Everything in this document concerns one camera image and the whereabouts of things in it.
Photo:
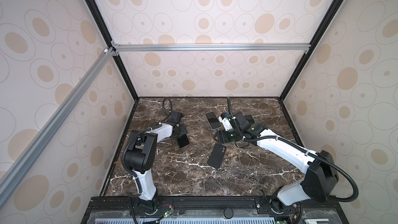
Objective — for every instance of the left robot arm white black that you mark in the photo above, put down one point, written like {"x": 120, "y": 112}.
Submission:
{"x": 139, "y": 154}

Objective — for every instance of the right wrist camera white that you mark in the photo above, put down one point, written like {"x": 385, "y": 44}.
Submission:
{"x": 223, "y": 119}

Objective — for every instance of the silver aluminium rail rear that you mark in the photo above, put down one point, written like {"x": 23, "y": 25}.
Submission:
{"x": 212, "y": 47}

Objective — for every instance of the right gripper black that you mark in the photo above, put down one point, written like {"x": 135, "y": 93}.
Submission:
{"x": 224, "y": 135}

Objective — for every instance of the black frame post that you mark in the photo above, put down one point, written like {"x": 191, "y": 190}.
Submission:
{"x": 100, "y": 23}
{"x": 325, "y": 23}

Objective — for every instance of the light blue case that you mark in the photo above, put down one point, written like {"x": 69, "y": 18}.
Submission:
{"x": 213, "y": 120}

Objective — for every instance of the silver aluminium rail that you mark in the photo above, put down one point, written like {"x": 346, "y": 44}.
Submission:
{"x": 30, "y": 155}
{"x": 212, "y": 47}

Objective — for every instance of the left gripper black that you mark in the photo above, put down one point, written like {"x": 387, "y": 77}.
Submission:
{"x": 183, "y": 130}

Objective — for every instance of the black phone case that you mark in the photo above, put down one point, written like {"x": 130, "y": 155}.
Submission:
{"x": 216, "y": 156}

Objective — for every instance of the black frame post right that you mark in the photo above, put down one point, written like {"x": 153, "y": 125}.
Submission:
{"x": 325, "y": 23}

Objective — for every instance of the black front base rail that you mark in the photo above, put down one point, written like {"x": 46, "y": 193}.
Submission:
{"x": 210, "y": 209}

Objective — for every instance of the silver aluminium rail left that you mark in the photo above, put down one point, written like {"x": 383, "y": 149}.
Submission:
{"x": 30, "y": 155}

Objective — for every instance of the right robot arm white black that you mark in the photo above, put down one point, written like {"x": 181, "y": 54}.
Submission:
{"x": 321, "y": 173}

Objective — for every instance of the black frame post left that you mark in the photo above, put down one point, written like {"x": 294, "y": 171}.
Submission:
{"x": 100, "y": 23}

